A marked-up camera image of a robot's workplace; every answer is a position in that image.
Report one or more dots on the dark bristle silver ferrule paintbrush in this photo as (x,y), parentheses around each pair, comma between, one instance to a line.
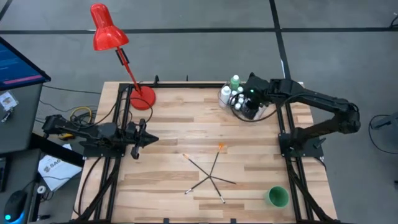
(197,185)

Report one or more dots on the red desk lamp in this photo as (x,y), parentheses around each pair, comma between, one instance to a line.
(107,31)

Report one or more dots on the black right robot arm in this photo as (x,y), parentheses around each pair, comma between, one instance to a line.
(326,101)

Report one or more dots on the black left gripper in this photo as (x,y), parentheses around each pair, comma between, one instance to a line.
(135,137)

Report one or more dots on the maroon paint bottle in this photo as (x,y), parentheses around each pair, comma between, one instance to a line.
(237,106)

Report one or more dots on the white tape roll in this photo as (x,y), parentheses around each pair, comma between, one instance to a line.
(41,189)

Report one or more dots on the crossed paint brushes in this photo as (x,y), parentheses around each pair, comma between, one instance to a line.
(217,190)

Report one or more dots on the white printed booklet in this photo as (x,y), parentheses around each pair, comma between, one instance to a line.
(59,174)

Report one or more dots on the black desk bar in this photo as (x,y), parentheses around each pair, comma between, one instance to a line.
(56,151)

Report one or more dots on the white card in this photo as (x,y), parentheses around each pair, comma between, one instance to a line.
(7,101)

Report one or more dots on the dark green paint bottle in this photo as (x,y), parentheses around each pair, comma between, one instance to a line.
(240,100)

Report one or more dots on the grey brown paint bottle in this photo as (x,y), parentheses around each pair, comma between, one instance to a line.
(232,100)

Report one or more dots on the black table clamp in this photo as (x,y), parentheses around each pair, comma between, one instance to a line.
(156,79)
(166,221)
(252,75)
(233,221)

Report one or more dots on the clear plastic bin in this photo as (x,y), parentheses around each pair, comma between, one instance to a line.
(227,108)

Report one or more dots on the metal keys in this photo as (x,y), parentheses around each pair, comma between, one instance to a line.
(7,116)

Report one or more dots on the orange paint bottle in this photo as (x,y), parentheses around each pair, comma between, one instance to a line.
(234,92)

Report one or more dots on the large green paint bottle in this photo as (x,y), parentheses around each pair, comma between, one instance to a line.
(234,83)

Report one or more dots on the computer monitor blue screen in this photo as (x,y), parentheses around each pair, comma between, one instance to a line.
(15,67)

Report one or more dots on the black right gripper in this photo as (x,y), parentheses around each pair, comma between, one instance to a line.
(256,91)

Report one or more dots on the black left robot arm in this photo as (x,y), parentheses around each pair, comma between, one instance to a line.
(105,146)

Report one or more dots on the large white paint bottle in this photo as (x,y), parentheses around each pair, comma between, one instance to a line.
(225,95)

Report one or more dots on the green plastic cup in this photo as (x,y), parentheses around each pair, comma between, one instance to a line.
(278,196)

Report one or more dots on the black computer mouse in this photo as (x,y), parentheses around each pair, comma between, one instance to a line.
(14,205)

